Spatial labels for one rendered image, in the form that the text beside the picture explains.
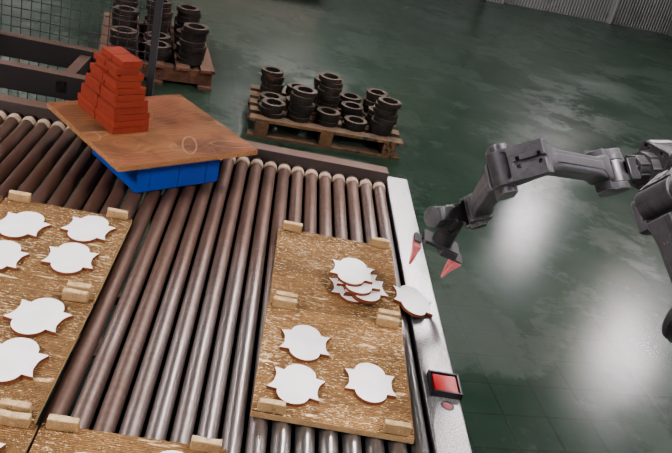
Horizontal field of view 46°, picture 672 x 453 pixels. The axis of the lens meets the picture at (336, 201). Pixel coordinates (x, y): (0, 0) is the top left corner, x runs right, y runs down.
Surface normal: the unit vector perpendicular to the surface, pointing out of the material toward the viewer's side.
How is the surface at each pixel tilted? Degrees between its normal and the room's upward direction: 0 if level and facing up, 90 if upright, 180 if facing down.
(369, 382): 0
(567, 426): 0
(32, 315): 0
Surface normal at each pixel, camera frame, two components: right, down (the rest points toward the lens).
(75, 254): 0.21, -0.88
